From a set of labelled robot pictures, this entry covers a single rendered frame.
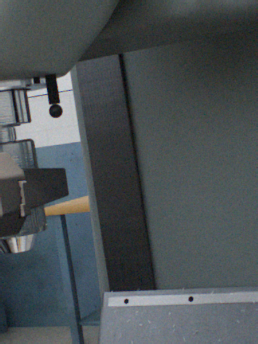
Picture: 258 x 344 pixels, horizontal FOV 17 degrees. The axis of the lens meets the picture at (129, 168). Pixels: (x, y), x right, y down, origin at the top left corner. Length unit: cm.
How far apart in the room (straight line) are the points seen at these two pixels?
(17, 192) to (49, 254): 520
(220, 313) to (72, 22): 47
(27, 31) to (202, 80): 43
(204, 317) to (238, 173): 16
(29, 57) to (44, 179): 9
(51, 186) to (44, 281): 522
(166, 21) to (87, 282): 500
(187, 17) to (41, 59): 15
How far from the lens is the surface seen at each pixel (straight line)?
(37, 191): 60
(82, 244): 560
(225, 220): 95
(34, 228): 61
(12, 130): 62
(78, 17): 59
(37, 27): 55
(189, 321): 97
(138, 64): 98
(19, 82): 59
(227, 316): 96
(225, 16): 74
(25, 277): 591
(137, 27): 69
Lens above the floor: 127
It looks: 3 degrees down
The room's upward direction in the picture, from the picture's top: 8 degrees counter-clockwise
